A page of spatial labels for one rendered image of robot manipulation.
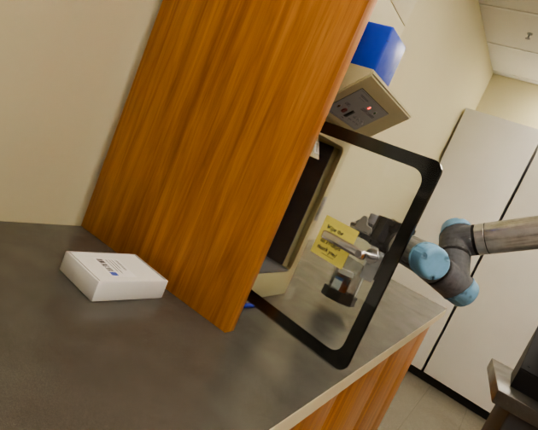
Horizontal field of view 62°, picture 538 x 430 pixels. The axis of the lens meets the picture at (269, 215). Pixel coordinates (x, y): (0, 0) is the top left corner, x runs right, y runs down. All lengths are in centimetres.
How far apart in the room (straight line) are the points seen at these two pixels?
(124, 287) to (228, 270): 19
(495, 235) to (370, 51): 51
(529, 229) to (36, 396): 98
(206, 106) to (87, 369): 56
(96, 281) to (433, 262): 67
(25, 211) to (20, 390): 59
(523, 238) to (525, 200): 279
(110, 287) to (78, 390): 26
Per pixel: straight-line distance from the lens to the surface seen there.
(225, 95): 94
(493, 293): 393
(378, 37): 95
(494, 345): 398
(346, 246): 77
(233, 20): 100
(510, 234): 114
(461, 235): 117
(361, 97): 97
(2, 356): 67
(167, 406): 66
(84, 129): 114
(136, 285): 88
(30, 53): 104
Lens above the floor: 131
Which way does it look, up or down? 9 degrees down
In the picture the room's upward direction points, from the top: 23 degrees clockwise
